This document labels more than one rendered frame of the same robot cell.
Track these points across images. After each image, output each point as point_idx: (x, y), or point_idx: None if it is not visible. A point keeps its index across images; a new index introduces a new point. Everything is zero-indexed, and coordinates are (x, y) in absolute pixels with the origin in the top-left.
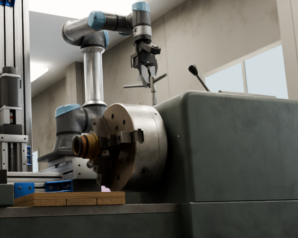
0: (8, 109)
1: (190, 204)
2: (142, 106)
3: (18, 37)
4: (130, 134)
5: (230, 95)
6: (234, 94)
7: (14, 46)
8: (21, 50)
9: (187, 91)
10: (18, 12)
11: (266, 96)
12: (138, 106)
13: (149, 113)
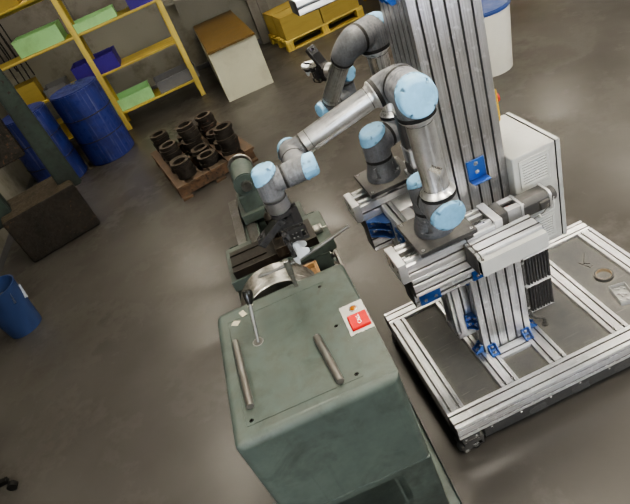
0: (403, 149)
1: None
2: (252, 290)
3: (410, 50)
4: None
5: (222, 353)
6: (224, 356)
7: (411, 62)
8: (416, 69)
9: (219, 317)
10: (401, 12)
11: (243, 393)
12: (250, 288)
13: (245, 302)
